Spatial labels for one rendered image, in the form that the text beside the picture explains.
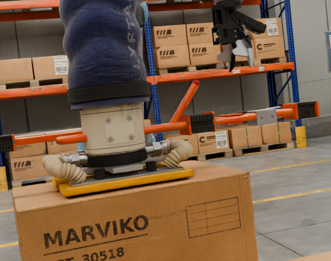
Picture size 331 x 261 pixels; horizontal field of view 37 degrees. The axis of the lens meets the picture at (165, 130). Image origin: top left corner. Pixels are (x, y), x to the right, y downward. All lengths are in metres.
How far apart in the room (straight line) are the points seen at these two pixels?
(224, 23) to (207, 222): 0.59
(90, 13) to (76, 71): 0.15
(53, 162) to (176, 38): 7.74
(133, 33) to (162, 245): 0.55
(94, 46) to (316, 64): 10.34
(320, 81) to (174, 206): 10.35
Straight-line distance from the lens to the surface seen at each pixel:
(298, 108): 1.58
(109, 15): 1.31
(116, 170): 1.27
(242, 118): 1.49
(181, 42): 8.94
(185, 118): 1.43
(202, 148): 9.00
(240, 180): 1.34
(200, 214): 1.30
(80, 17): 1.32
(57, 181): 1.42
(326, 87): 11.59
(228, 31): 1.49
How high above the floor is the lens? 1.15
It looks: 3 degrees down
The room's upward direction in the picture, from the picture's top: 6 degrees counter-clockwise
